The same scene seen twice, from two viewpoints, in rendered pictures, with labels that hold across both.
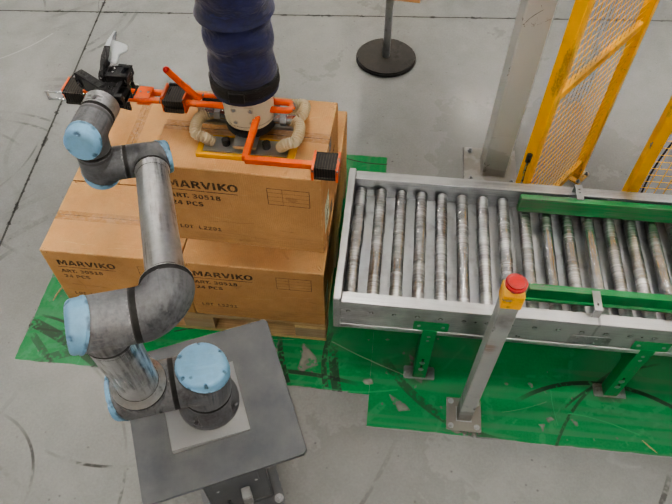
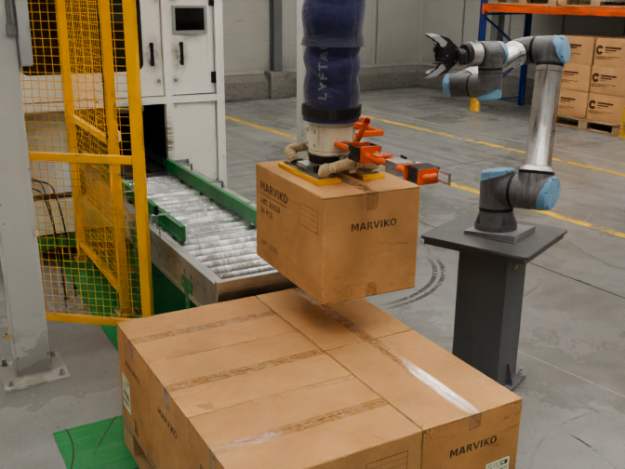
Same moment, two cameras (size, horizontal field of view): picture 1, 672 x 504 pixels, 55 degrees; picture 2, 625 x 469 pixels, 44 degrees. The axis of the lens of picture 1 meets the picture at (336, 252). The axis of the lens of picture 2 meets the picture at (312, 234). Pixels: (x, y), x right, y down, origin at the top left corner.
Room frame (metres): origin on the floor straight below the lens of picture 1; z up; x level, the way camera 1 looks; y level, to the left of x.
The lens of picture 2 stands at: (3.43, 2.64, 1.80)
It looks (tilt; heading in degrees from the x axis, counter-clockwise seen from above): 18 degrees down; 235
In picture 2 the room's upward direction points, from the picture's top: 1 degrees clockwise
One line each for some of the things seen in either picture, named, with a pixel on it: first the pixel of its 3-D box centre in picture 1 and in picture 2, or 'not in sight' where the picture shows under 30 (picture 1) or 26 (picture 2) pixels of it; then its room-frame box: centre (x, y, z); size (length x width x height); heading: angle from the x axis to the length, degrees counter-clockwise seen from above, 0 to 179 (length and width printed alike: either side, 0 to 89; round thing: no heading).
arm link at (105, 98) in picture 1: (100, 106); (471, 53); (1.29, 0.61, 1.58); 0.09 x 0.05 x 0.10; 83
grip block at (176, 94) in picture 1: (176, 98); (365, 152); (1.72, 0.54, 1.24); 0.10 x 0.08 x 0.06; 173
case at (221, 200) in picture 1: (252, 171); (332, 222); (1.69, 0.32, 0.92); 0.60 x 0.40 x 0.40; 82
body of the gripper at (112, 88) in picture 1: (113, 87); (451, 54); (1.37, 0.59, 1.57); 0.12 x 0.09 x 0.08; 173
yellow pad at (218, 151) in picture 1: (246, 146); (351, 164); (1.60, 0.31, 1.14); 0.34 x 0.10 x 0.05; 83
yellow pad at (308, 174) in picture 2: not in sight; (308, 168); (1.78, 0.28, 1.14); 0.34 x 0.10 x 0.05; 83
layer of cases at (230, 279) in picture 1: (213, 203); (299, 406); (2.03, 0.59, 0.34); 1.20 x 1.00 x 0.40; 84
